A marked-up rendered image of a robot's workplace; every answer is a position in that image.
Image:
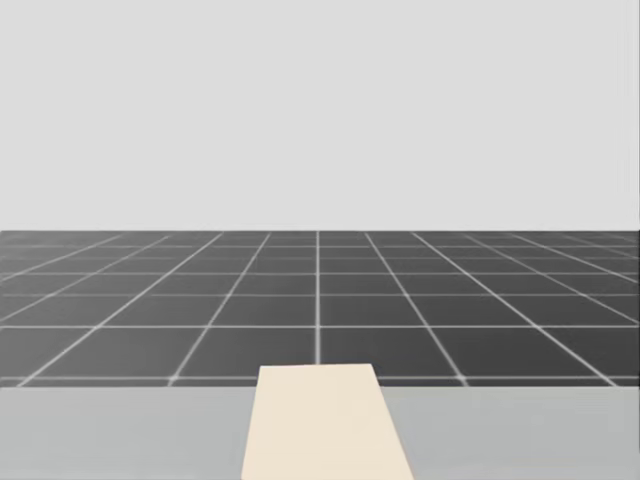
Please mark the tall board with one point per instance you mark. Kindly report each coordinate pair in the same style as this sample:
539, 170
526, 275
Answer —
325, 425

